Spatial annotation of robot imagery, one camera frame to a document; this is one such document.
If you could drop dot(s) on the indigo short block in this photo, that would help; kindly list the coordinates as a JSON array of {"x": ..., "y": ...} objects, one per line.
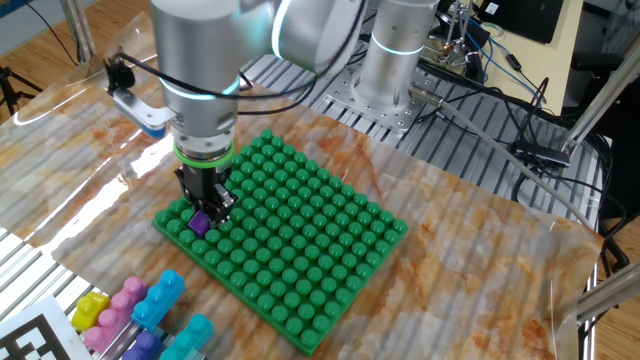
[{"x": 144, "y": 347}]

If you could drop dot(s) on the silver robot mounting plate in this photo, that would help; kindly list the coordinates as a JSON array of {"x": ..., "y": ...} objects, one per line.
[{"x": 380, "y": 117}]

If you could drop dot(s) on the marble pattern table mat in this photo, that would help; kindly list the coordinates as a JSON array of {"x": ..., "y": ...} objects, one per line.
[{"x": 450, "y": 280}]

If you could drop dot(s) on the printed marker tag sheet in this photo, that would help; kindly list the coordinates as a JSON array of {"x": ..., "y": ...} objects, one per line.
[{"x": 30, "y": 335}]

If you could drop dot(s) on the teal long block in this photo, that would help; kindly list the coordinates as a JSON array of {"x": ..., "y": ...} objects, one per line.
[{"x": 187, "y": 340}]

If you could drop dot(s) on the pink long block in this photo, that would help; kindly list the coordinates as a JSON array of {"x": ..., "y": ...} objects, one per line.
[{"x": 115, "y": 310}]

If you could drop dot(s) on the small yellow block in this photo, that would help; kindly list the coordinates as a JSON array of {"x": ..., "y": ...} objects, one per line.
[{"x": 90, "y": 311}]

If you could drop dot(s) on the light blue long block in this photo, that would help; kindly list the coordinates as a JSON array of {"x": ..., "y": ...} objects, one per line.
[{"x": 157, "y": 300}]

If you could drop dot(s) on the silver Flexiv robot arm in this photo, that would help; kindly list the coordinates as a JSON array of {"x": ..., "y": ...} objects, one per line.
[{"x": 210, "y": 50}]

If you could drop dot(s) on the black tripod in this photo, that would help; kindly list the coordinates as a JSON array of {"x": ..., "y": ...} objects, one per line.
[{"x": 4, "y": 75}]

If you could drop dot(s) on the metal clamp stand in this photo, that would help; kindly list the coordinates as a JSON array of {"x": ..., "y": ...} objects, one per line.
[{"x": 452, "y": 50}]

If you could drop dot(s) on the black adapter box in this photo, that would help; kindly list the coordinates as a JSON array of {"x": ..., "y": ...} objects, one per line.
[{"x": 542, "y": 154}]

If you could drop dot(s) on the aluminium frame post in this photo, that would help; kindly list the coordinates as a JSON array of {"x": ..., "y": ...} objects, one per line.
[
  {"x": 82, "y": 35},
  {"x": 600, "y": 101},
  {"x": 610, "y": 292}
]

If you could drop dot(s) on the purple single-stud block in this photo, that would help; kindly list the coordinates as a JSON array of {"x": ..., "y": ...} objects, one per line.
[{"x": 200, "y": 224}]

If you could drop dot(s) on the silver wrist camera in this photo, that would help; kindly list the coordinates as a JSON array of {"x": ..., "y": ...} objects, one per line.
[{"x": 135, "y": 112}]

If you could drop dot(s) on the green studded baseplate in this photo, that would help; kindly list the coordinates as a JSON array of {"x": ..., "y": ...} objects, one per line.
[{"x": 295, "y": 255}]

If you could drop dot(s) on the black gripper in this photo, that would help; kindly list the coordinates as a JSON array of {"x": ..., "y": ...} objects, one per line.
[{"x": 207, "y": 181}]

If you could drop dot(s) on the beige desk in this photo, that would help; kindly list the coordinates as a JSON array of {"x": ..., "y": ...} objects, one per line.
[{"x": 545, "y": 50}]

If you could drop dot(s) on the black laptop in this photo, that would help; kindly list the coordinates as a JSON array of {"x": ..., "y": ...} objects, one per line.
[{"x": 525, "y": 17}]

